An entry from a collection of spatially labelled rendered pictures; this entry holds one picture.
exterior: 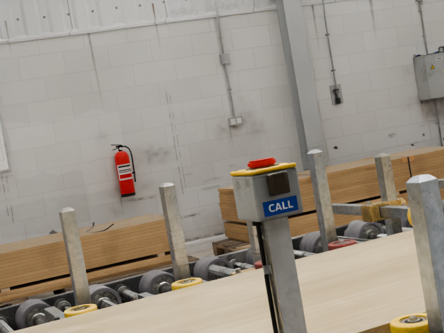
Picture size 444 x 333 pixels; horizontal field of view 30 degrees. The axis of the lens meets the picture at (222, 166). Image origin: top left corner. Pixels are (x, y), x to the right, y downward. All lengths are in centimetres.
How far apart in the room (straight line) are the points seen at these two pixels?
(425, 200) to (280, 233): 25
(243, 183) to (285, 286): 15
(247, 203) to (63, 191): 729
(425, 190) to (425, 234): 7
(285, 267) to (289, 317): 7
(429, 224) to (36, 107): 727
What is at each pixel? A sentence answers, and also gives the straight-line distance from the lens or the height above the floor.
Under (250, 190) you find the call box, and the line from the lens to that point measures 111.
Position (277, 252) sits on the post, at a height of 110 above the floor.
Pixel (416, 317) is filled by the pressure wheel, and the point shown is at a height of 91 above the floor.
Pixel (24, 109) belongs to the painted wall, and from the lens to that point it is 836.
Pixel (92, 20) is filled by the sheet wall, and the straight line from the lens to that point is 860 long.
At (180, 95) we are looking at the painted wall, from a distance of 869.
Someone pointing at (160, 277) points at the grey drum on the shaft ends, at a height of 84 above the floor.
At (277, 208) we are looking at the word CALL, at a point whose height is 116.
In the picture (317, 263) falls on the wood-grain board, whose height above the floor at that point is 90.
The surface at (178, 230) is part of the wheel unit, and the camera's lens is 225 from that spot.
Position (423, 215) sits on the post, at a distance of 127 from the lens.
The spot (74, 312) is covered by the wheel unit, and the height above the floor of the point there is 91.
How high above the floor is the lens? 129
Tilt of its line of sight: 3 degrees down
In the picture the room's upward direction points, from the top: 10 degrees counter-clockwise
